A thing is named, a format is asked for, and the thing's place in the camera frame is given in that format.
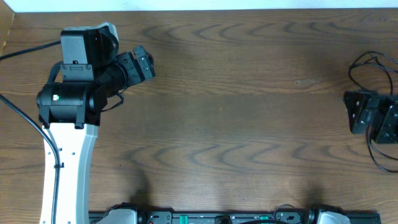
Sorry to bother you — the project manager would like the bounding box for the black USB cable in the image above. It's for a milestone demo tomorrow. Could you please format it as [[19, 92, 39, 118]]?
[[348, 51, 398, 174]]

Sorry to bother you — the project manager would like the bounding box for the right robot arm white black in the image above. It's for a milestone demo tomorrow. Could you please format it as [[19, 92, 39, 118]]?
[[303, 90, 397, 224]]

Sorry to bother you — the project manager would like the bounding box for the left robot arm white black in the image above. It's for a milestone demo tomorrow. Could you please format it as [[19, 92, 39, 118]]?
[[37, 22, 155, 223]]

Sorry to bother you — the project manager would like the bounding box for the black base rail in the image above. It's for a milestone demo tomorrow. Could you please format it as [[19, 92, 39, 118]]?
[[88, 211, 382, 224]]

